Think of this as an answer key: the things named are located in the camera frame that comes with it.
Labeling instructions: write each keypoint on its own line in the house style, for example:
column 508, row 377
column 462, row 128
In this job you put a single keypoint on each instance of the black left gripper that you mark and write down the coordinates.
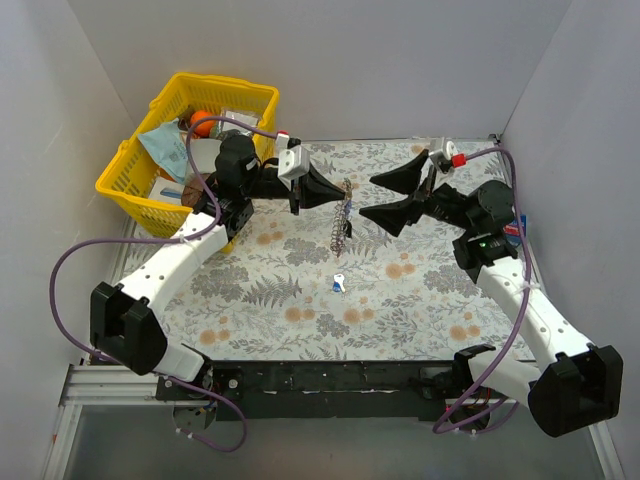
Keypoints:
column 295, row 190

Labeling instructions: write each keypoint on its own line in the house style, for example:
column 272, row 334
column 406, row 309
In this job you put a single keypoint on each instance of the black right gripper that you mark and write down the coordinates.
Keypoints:
column 428, row 189

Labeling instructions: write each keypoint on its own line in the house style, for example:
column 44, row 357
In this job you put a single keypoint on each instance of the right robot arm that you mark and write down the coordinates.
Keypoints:
column 546, row 365

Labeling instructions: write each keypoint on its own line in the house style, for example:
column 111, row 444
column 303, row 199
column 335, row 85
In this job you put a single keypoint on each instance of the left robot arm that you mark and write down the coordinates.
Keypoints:
column 124, row 319

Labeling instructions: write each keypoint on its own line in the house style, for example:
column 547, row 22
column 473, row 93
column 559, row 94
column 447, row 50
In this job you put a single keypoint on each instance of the silver foil packet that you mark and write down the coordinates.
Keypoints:
column 224, row 129

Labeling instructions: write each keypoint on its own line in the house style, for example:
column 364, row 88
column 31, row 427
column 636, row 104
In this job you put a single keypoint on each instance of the floral table mat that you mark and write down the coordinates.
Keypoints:
column 270, row 295

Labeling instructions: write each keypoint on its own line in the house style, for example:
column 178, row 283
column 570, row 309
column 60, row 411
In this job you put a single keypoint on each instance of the blue tag with key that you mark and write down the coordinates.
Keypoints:
column 339, row 283

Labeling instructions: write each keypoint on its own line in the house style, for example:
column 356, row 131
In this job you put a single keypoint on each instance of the blue red small box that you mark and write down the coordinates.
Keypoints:
column 512, row 232

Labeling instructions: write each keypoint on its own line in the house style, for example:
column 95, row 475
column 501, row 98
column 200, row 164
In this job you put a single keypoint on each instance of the grey tape roll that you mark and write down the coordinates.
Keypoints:
column 204, row 152

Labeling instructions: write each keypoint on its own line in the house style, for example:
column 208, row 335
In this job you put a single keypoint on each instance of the brown round object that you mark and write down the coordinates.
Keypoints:
column 192, row 193

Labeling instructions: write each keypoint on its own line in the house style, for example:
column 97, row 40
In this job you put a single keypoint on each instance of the orange ball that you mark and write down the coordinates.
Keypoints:
column 202, row 122

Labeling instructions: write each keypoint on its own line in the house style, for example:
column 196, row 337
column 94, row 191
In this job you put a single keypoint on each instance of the white box in basket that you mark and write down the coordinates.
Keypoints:
column 166, row 191

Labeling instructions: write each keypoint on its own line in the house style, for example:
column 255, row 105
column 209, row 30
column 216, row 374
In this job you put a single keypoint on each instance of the light blue pouch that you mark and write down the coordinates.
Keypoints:
column 166, row 147

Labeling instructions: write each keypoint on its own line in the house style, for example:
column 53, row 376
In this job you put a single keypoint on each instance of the yellow plastic basket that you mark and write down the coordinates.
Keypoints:
column 131, row 174

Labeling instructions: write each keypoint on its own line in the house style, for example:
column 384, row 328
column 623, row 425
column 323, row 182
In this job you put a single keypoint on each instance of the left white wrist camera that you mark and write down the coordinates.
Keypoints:
column 293, row 159

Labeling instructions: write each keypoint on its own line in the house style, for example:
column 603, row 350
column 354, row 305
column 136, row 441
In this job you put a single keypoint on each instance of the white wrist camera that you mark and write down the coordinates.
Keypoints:
column 293, row 159
column 445, row 156

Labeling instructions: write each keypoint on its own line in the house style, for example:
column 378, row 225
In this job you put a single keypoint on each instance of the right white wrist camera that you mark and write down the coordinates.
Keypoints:
column 445, row 156

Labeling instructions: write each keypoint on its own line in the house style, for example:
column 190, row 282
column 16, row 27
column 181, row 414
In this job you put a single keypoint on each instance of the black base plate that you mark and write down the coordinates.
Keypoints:
column 337, row 389

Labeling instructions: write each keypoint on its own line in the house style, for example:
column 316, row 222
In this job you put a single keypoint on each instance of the aluminium frame rail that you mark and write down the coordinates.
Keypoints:
column 110, row 385

